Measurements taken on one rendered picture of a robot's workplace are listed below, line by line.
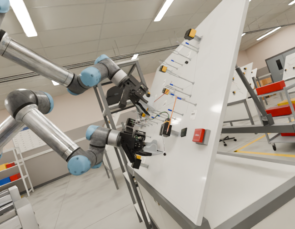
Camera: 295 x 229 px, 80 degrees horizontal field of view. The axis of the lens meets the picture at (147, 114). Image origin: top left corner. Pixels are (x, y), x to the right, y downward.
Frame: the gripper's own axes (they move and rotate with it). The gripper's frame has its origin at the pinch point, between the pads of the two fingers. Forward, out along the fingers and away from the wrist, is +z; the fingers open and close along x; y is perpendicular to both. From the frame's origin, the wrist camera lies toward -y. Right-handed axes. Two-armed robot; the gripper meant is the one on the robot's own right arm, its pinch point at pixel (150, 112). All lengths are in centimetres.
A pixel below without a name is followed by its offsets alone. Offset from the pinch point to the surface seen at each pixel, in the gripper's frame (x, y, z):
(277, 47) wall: 495, 1094, 346
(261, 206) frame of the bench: -25, -9, 50
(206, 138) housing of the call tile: -25.2, -4.2, 18.9
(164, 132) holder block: -2.6, -3.8, 10.9
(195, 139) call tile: -22.1, -5.8, 17.0
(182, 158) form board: -9.2, -9.6, 22.6
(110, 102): 96, 23, -30
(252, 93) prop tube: -18, 37, 30
